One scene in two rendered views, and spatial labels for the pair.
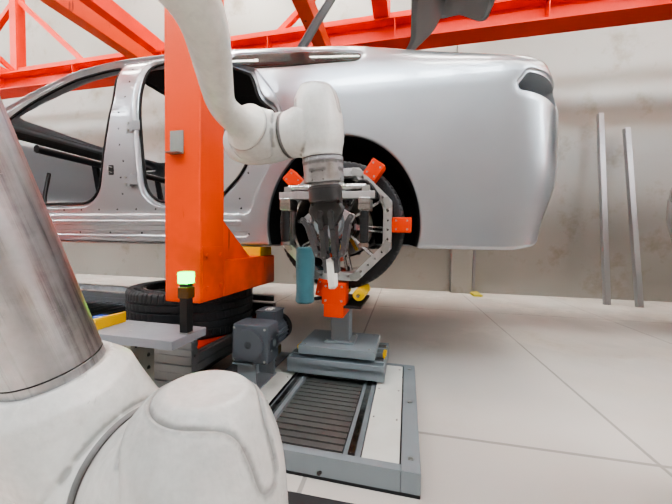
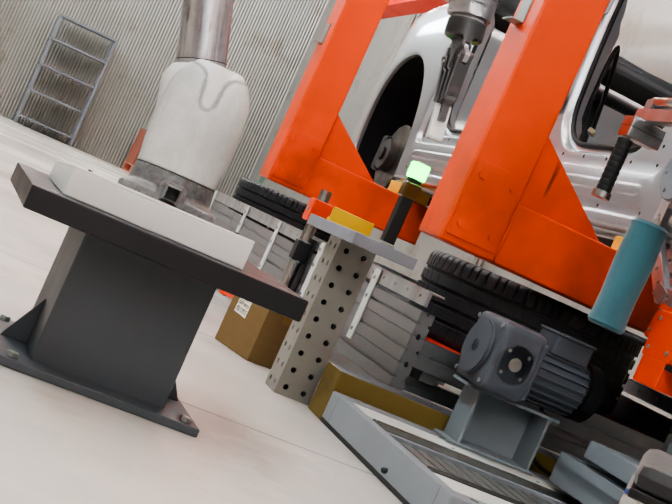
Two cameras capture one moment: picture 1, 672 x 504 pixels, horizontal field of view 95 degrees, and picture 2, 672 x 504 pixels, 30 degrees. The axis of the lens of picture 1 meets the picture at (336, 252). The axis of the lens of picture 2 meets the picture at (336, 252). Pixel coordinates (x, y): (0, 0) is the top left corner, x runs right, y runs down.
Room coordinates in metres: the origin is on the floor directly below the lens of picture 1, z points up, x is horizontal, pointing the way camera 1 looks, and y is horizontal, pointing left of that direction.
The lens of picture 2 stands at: (-0.56, -2.02, 0.42)
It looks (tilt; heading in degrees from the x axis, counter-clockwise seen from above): 1 degrees down; 60
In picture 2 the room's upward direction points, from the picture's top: 24 degrees clockwise
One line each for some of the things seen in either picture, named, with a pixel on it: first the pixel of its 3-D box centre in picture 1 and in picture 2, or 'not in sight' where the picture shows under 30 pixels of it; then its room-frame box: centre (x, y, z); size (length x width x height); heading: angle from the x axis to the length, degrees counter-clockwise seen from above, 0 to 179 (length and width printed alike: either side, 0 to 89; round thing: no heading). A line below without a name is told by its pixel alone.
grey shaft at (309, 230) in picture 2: not in sight; (297, 258); (1.51, 1.73, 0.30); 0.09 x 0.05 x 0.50; 77
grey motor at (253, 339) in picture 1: (269, 344); (536, 399); (1.50, 0.32, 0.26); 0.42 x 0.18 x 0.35; 167
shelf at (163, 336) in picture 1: (138, 332); (359, 240); (1.08, 0.70, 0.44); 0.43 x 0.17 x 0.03; 77
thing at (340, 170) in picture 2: not in sight; (371, 179); (2.04, 2.39, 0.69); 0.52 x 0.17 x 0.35; 167
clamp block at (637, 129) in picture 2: (288, 204); (642, 132); (1.36, 0.21, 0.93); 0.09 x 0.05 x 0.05; 167
